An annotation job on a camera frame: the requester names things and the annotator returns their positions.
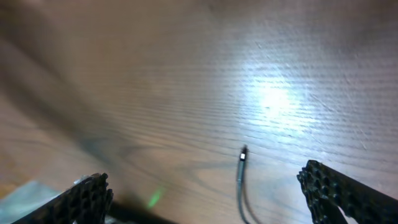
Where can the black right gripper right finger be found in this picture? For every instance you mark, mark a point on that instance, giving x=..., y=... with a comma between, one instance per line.
x=331, y=196

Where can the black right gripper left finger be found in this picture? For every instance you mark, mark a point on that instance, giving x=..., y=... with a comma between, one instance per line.
x=87, y=202

